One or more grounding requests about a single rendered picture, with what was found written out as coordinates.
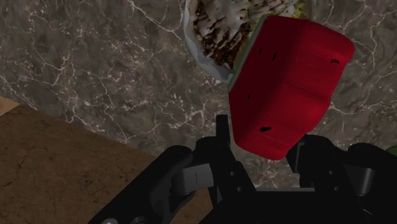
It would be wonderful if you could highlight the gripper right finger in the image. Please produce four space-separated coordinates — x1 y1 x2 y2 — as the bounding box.
285 134 397 224

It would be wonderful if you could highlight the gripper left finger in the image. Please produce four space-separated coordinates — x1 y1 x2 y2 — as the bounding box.
88 114 257 224

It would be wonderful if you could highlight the red watermelon slice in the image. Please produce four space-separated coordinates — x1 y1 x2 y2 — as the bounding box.
228 15 356 162

